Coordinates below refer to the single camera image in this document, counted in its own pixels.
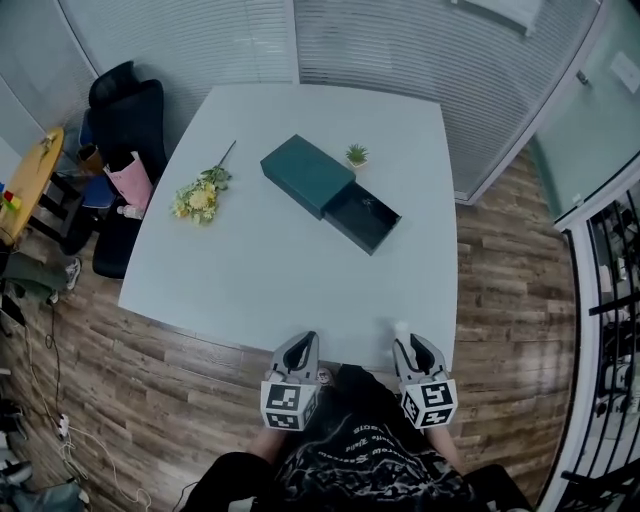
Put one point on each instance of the yellow flower bouquet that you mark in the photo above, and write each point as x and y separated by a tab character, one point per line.
200	197

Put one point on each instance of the pink paper bag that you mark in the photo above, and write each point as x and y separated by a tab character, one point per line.
132	182

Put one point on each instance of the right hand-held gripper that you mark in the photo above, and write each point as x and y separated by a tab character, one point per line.
432	400

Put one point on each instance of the black metal railing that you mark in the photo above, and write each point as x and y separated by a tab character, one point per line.
607	325

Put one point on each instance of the person's left forearm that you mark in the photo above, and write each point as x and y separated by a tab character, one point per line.
267	445

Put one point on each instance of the round wooden table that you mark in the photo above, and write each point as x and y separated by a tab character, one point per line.
35	175

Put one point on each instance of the clear plastic bottle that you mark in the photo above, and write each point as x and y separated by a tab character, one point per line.
130	211

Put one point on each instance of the person's patterned shoe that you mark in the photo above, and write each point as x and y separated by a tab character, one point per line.
324	376

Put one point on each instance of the person's black printed shirt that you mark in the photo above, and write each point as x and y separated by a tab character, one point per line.
360	450

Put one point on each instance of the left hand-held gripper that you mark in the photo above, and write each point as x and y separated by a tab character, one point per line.
287	400

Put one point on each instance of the dark green drawer box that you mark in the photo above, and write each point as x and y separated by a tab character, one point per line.
305	167

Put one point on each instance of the small yellow flower stem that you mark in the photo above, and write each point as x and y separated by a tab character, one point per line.
47	147

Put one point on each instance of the black office chair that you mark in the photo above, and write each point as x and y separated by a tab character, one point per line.
130	120

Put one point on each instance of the person's right forearm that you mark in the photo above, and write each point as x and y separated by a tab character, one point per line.
442	445

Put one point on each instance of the blue chair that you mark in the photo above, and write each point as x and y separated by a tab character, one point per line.
97	192

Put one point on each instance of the white power strip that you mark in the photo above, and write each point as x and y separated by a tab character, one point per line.
63	426

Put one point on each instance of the yellow-green block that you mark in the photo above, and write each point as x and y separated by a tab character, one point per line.
13	203

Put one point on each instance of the white paper sign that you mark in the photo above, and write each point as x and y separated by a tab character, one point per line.
500	12

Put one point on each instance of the small potted green plant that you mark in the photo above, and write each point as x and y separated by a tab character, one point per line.
357	154

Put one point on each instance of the white desk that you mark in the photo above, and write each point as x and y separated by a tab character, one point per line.
280	280

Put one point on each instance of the small red block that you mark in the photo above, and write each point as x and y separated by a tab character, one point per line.
8	194

